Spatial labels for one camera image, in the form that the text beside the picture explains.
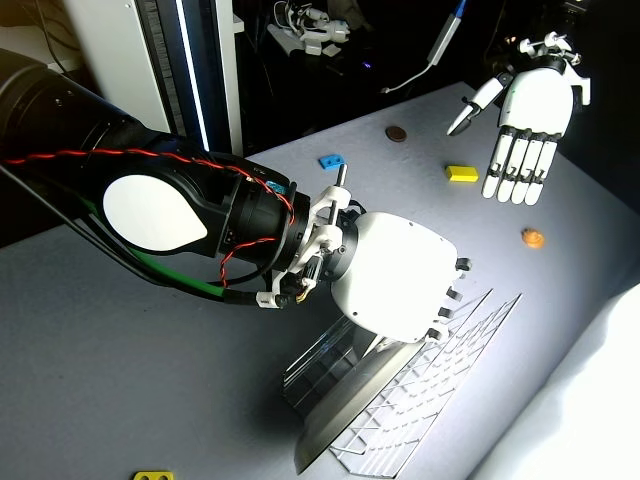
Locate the yellow block with holes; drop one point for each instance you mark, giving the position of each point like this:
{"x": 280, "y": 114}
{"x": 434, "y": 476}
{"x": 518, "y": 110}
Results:
{"x": 152, "y": 476}

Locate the grey table cloth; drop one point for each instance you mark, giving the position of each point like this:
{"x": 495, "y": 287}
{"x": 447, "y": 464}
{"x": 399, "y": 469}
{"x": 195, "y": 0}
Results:
{"x": 125, "y": 375}

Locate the orange swirl toy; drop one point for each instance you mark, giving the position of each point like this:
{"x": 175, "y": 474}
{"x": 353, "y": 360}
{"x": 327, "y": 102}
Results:
{"x": 533, "y": 238}

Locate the white cabinet with light strip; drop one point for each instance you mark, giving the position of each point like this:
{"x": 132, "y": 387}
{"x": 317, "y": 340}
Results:
{"x": 120, "y": 60}

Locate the small blue rectangular block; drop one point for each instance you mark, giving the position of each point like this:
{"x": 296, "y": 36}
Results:
{"x": 331, "y": 161}

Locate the yellow wedge block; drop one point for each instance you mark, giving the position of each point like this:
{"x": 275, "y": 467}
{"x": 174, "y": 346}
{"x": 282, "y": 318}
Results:
{"x": 462, "y": 174}

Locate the white plate with flower print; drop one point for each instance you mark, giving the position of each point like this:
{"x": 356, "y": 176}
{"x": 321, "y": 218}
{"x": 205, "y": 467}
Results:
{"x": 340, "y": 420}

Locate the brown round disc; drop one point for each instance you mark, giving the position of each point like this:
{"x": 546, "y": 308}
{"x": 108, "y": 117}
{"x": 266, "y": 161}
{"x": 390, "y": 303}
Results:
{"x": 395, "y": 134}

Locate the white spare robot hand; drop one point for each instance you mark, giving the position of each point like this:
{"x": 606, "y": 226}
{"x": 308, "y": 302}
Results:
{"x": 315, "y": 30}

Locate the white backdrop sheet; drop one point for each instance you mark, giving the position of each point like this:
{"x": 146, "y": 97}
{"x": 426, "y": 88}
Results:
{"x": 590, "y": 400}

